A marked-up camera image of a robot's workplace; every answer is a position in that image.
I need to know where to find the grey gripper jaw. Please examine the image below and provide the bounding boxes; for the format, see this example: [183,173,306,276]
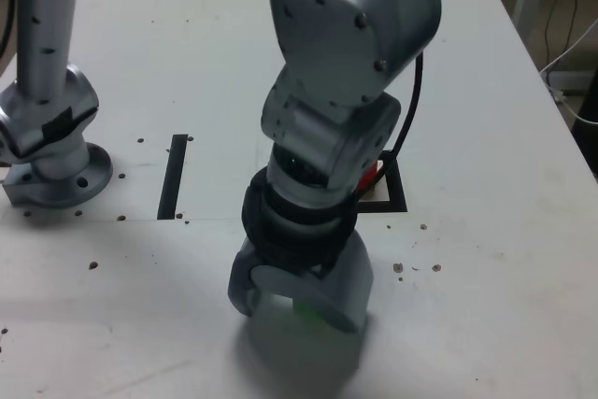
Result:
[249,232,377,335]
[227,239,263,319]

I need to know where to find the green cube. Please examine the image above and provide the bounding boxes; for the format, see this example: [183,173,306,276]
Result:
[292,303,328,325]

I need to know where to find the red cube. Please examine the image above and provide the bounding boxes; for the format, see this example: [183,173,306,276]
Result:
[357,160,384,194]

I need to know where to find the black tape square outline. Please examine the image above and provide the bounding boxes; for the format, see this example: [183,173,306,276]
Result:
[354,150,408,213]

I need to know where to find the black tape strip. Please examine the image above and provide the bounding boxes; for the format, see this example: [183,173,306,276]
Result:
[156,134,190,221]

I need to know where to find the white cable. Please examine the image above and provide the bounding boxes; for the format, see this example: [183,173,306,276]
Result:
[539,19,598,125]

